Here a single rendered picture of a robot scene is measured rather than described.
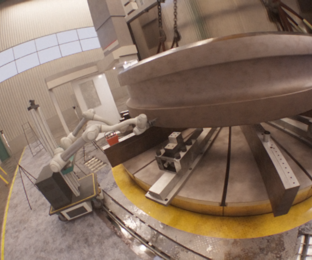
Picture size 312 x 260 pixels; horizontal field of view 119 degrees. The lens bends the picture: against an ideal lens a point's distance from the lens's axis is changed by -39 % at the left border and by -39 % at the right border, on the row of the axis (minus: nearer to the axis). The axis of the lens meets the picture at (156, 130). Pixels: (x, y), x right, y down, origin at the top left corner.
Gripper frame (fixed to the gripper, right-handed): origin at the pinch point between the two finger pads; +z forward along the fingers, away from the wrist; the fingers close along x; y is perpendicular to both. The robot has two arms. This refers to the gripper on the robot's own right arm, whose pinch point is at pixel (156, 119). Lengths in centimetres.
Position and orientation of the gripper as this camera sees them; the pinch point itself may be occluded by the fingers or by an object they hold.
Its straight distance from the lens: 200.5
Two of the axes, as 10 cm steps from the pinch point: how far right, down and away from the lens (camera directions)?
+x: 6.8, 0.8, -7.3
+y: 2.9, 8.9, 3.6
